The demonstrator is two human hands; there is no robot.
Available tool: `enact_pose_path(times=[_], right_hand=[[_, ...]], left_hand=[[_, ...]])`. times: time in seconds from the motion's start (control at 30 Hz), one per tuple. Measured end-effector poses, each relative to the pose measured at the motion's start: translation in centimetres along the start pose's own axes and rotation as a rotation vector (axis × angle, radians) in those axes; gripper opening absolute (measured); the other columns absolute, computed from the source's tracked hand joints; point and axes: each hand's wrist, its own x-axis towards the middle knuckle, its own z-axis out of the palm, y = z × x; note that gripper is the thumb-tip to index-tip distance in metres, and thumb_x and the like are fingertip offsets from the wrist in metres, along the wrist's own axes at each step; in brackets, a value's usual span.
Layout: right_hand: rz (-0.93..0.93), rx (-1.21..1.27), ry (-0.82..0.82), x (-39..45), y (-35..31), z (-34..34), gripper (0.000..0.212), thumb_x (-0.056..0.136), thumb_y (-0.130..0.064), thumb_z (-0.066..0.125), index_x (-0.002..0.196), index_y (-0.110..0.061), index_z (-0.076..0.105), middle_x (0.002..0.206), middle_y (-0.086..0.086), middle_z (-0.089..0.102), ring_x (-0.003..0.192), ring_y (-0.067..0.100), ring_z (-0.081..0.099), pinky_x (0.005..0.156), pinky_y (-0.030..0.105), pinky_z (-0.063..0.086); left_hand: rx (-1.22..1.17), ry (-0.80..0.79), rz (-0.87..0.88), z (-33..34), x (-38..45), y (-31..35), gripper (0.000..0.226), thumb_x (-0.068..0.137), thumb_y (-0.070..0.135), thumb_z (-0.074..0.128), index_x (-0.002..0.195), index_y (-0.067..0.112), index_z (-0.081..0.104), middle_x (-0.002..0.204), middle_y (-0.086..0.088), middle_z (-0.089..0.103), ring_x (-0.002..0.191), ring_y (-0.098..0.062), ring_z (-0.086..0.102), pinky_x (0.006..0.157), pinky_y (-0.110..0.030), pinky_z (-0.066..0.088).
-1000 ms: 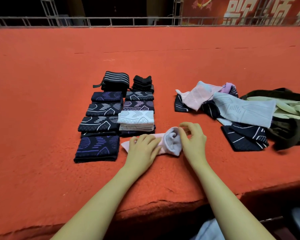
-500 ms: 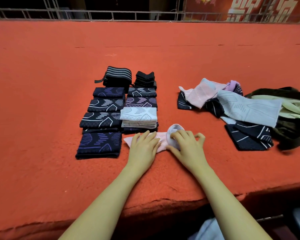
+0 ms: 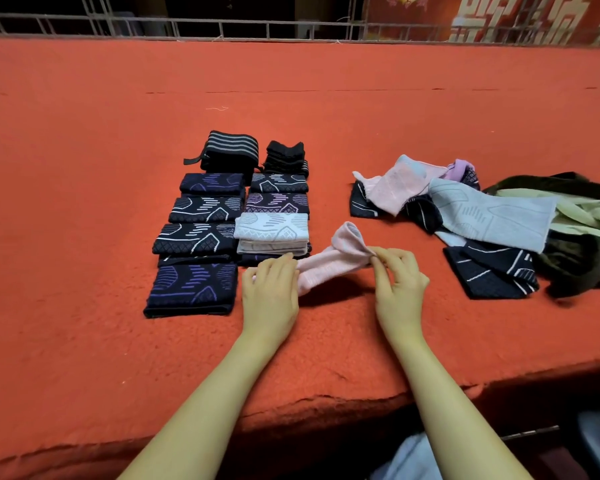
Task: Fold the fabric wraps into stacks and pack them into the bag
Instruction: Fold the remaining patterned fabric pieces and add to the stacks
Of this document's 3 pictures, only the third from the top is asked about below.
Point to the grey metal truss tower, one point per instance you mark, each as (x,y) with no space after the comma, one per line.
(355,17)
(95,10)

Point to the dark brown door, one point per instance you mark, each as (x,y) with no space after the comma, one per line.
(230,5)

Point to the person's right hand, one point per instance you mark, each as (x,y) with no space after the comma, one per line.
(400,300)

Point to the red banner with white print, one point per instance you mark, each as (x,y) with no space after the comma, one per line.
(410,7)

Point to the heap of dark patterned socks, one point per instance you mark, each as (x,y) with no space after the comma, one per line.
(362,205)

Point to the person's left hand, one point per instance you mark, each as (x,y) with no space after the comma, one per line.
(270,305)

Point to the single black white-patterned sock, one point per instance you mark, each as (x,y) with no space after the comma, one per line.
(195,238)
(206,208)

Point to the single black grey-striped sock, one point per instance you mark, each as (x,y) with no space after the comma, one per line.
(279,182)

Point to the person's pale blue clothing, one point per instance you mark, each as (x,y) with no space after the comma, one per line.
(410,463)

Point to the person's left forearm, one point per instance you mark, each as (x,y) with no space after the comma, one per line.
(205,420)

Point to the single navy purple-cuffed sock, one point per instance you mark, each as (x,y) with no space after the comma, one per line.
(190,290)

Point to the person's right forearm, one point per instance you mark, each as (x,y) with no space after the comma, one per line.
(455,420)

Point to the single black purple-lined sock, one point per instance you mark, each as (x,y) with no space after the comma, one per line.
(195,261)
(277,202)

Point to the single black white-lined sock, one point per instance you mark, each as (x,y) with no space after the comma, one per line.
(490,270)

